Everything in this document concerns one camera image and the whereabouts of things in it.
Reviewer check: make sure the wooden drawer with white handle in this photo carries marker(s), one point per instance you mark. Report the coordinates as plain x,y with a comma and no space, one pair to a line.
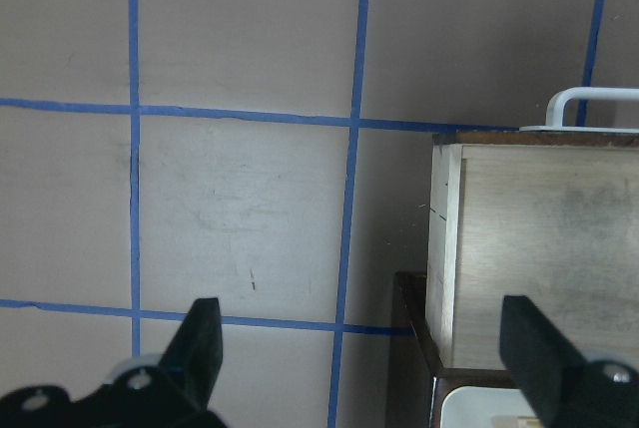
549,212

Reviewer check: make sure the dark brown wooden cabinet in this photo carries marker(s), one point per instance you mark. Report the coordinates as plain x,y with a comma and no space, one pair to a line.
417,381

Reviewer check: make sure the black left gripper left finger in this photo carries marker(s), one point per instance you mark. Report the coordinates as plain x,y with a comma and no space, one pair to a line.
194,356

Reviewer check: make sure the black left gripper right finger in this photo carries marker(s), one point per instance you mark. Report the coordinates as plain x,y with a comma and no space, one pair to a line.
543,364

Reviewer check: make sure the white plastic tray box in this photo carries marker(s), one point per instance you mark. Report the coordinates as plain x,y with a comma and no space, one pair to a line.
486,407

